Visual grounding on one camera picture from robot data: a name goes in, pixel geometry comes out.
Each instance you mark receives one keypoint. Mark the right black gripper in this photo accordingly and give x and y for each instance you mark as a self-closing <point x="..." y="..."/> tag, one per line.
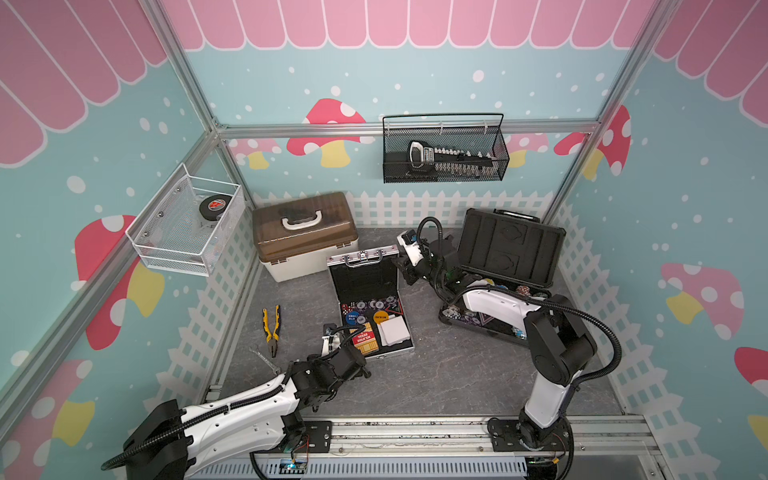
<point x="408" y="266"/>

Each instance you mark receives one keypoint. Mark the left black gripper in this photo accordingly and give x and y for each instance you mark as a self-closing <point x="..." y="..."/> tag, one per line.
<point x="315" y="359"/>

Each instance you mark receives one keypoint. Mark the black plastic poker case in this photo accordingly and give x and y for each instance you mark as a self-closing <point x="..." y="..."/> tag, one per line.
<point x="513" y="250"/>

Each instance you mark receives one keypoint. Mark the silver aluminium poker case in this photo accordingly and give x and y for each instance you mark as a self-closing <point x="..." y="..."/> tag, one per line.
<point x="366" y="284"/>

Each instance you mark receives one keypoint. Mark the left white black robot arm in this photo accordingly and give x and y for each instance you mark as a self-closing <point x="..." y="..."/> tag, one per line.
<point x="176" y="443"/>

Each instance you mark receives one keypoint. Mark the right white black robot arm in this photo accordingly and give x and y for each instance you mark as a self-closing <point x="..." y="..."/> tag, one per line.
<point x="567" y="346"/>

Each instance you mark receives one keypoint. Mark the socket bit set holder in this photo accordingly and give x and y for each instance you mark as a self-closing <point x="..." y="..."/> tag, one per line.
<point x="427" y="159"/>

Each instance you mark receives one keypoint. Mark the orange playing card deck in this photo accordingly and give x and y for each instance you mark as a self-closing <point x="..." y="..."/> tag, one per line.
<point x="366" y="341"/>

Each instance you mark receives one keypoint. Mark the white card deck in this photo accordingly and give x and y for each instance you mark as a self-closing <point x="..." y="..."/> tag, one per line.
<point x="394" y="331"/>

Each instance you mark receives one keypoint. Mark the small green circuit board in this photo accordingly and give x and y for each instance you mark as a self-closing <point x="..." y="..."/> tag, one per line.
<point x="291" y="467"/>

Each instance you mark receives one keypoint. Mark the brown lid storage box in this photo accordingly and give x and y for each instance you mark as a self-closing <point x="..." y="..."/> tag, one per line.
<point x="296" y="238"/>

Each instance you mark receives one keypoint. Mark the black tape roll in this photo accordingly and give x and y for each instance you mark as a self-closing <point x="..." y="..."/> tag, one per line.
<point x="212" y="208"/>

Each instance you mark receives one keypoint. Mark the yellow handled pliers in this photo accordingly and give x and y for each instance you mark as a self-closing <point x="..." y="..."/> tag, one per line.
<point x="271" y="327"/>

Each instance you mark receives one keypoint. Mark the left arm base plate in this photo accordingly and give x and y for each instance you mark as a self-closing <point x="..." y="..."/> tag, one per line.
<point x="312" y="437"/>

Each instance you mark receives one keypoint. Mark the black wire wall basket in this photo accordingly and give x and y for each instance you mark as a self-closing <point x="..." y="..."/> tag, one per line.
<point x="454" y="147"/>

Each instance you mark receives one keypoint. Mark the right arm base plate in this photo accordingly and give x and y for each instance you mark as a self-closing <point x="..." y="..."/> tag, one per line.
<point x="513" y="435"/>

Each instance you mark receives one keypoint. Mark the white wire wall basket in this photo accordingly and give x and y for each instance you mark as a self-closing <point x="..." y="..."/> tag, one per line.
<point x="170" y="235"/>

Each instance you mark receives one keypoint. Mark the aluminium front rail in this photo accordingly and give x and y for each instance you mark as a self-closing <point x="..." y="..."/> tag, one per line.
<point x="603" y="447"/>

